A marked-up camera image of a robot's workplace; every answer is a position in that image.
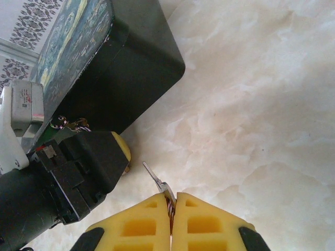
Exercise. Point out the aluminium frame post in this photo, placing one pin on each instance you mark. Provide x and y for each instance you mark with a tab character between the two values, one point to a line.
15	51

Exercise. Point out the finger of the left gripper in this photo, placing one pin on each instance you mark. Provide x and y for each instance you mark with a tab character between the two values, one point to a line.
123	149

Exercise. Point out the starry night tin box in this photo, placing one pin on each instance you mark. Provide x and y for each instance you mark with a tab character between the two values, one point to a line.
125	78

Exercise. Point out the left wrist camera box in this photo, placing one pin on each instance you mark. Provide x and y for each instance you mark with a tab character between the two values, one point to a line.
23	104

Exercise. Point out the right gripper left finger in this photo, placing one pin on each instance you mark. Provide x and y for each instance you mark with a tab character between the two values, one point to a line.
131	230

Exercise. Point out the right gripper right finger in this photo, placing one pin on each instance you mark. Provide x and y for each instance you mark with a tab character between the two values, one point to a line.
209	230

